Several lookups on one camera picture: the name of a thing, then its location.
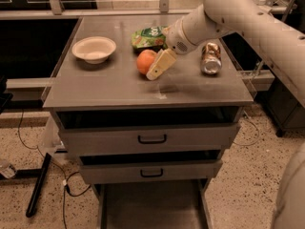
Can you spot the green chip bag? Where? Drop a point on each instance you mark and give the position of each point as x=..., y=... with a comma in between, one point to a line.
x=149, y=39

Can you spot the grey drawer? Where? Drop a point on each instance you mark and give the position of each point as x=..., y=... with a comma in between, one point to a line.
x=146, y=131
x=154, y=205
x=150, y=167

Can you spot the grey middle drawer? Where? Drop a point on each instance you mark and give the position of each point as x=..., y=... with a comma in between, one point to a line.
x=150, y=167

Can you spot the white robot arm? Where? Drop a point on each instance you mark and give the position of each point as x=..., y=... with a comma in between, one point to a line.
x=282, y=48

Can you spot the grey bottom drawer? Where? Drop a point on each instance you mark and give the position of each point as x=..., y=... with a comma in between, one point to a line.
x=154, y=205

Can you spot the black metal bar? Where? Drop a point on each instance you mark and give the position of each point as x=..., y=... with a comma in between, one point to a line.
x=31, y=210

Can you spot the white paper bowl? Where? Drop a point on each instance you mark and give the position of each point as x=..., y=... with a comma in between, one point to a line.
x=94, y=50

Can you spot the orange fruit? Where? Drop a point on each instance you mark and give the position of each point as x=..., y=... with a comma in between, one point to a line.
x=144, y=60

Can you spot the grey top drawer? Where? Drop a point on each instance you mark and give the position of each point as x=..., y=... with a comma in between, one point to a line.
x=146, y=131

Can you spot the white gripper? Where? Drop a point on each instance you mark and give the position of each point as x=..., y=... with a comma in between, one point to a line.
x=175, y=39

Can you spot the crushed metal can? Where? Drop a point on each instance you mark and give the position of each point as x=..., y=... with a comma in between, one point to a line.
x=211, y=59

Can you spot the grey drawer cabinet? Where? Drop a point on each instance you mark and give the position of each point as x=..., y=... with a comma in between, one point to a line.
x=117, y=85

